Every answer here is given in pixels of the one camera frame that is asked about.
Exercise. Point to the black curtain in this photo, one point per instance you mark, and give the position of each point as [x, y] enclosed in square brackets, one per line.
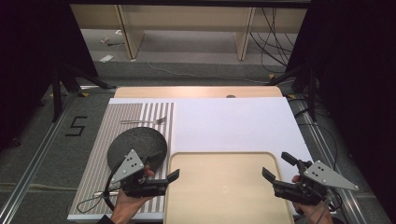
[358, 77]
[31, 62]

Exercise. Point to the light wooden tray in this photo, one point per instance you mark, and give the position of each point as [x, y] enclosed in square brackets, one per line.
[224, 186]

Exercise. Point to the person's right hand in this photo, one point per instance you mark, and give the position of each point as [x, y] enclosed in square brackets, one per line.
[311, 213]

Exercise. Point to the white paper scrap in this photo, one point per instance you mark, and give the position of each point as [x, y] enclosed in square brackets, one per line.
[106, 58]

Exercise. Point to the black round plate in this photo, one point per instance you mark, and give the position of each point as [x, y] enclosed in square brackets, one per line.
[137, 143]

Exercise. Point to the person's left hand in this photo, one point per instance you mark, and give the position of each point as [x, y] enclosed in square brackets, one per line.
[126, 205]

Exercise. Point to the dark sleeve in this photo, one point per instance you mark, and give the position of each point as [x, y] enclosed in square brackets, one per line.
[104, 219]

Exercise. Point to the small paper scrap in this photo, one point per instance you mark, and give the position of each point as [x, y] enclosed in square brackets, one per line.
[105, 39]

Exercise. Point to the black tripod stand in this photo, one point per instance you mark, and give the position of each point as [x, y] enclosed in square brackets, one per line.
[57, 93]
[311, 93]

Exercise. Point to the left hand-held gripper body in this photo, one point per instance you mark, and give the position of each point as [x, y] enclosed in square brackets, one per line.
[128, 166]

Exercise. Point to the striped grey placemat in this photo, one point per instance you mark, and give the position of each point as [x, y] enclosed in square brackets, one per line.
[93, 174]

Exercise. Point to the aluminium rail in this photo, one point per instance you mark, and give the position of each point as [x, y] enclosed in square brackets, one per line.
[320, 137]
[28, 174]

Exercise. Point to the white board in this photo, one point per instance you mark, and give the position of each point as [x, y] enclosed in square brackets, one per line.
[233, 124]

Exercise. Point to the silver fork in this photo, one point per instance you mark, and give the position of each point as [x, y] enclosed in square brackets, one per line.
[140, 121]

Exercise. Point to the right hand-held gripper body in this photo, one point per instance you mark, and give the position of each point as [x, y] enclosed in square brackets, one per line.
[328, 178]

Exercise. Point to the light wooden shelf unit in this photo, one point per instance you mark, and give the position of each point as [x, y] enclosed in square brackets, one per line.
[186, 18]

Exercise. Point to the dark round table grommet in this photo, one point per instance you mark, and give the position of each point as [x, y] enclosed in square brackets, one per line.
[231, 96]

